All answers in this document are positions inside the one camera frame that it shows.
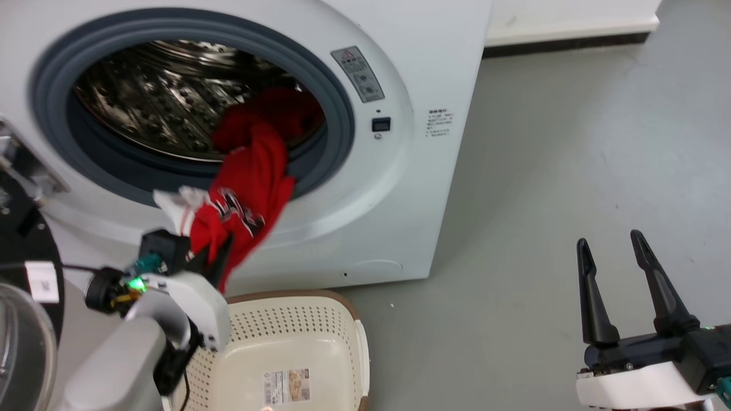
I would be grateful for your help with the washing machine door with glass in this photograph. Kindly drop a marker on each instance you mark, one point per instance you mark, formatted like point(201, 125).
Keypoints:
point(23, 251)

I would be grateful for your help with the red printed garment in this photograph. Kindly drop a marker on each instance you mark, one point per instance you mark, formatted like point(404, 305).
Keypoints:
point(254, 171)

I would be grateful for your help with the grey rubber door gasket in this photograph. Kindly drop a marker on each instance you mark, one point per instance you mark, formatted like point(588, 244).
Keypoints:
point(337, 114)

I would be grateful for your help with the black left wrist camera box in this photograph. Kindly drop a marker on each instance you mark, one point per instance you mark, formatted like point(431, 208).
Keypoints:
point(163, 248)

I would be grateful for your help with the white tag on door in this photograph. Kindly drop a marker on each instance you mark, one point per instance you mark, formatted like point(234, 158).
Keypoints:
point(43, 282)

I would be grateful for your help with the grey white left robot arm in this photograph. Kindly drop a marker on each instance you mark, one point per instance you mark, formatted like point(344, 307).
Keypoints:
point(114, 359)

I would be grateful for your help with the paper label in basket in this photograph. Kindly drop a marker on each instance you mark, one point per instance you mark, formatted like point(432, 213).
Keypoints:
point(286, 386)

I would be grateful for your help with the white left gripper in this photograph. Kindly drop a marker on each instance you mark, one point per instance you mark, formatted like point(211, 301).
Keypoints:
point(200, 308)

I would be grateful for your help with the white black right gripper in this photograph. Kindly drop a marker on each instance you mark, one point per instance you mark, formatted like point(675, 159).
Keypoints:
point(651, 371)

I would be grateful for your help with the steel washing machine drum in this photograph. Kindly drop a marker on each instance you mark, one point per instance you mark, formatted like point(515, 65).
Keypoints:
point(165, 97)

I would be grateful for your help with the grey warning label sticker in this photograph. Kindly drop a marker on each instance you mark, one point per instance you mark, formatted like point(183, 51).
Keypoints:
point(358, 74)

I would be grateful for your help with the small printed text sticker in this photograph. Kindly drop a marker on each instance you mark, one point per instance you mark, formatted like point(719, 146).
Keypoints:
point(439, 123)

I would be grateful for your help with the white front-load washing machine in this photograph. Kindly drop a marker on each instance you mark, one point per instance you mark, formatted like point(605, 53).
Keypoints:
point(400, 188)

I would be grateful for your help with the black door latch socket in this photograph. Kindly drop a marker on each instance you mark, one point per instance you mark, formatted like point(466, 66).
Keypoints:
point(381, 124)

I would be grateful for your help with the cream perforated laundry basket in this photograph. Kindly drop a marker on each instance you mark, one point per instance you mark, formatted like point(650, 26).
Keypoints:
point(308, 337)

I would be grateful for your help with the white wall ledge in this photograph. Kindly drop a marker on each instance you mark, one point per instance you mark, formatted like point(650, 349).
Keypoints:
point(571, 23)

